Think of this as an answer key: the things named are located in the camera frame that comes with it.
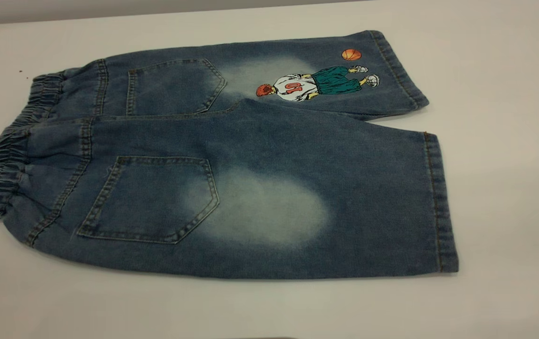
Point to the blue denim shorts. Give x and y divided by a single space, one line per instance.
269 155

